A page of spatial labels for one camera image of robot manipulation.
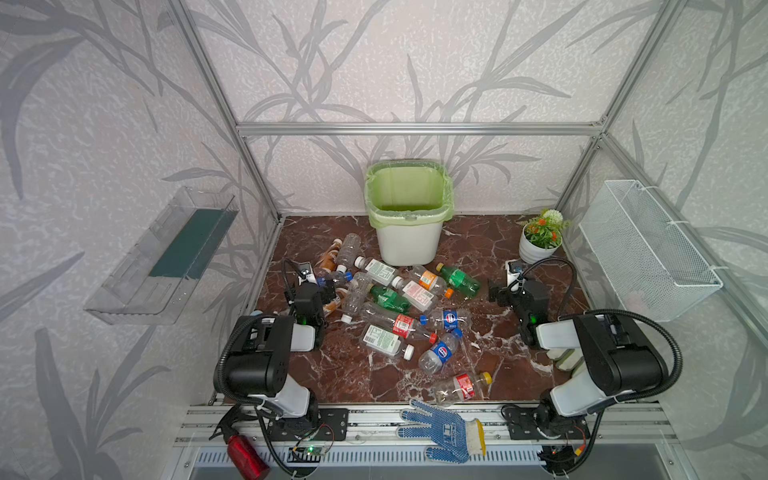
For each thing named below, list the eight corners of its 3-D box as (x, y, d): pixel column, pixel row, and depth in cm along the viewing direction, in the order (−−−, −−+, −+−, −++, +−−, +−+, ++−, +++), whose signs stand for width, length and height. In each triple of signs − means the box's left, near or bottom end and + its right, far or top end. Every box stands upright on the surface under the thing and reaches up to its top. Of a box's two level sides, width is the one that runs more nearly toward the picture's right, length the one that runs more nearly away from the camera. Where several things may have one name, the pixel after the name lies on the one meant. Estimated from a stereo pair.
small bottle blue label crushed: (431, 333, 91) (432, 325, 87) (430, 316, 95) (431, 307, 90) (469, 333, 91) (473, 325, 87) (467, 316, 95) (470, 307, 90)
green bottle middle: (366, 299, 98) (366, 295, 96) (374, 285, 101) (374, 282, 99) (407, 316, 94) (407, 312, 92) (414, 301, 97) (414, 298, 95)
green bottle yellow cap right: (431, 278, 104) (432, 270, 100) (442, 265, 108) (443, 257, 104) (470, 302, 98) (473, 295, 94) (480, 287, 102) (483, 280, 98)
